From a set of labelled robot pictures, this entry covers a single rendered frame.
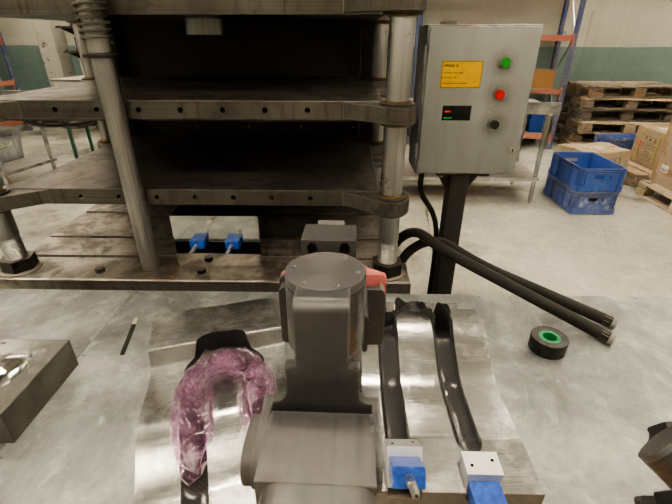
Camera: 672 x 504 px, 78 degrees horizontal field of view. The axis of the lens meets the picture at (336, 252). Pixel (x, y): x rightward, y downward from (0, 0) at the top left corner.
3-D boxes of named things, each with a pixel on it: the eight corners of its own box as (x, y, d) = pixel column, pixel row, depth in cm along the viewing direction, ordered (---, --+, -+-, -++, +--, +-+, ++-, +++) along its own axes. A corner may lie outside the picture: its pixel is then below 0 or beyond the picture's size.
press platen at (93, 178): (417, 257, 121) (423, 199, 113) (-18, 252, 123) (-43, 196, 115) (390, 173, 195) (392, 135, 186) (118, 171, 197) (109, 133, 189)
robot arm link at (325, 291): (266, 250, 31) (219, 354, 21) (379, 253, 31) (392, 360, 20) (275, 368, 37) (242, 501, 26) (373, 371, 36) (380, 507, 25)
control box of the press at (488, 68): (465, 428, 171) (551, 23, 103) (391, 427, 172) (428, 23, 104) (453, 388, 191) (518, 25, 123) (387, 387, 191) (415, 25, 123)
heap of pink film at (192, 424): (290, 460, 64) (288, 425, 61) (169, 490, 60) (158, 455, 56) (268, 351, 86) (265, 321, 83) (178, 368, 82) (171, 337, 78)
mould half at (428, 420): (531, 532, 60) (554, 473, 54) (353, 528, 61) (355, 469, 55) (453, 322, 105) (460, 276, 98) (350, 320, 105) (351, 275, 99)
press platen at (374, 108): (425, 179, 110) (433, 103, 101) (-52, 176, 113) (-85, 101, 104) (393, 122, 184) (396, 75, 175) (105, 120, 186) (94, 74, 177)
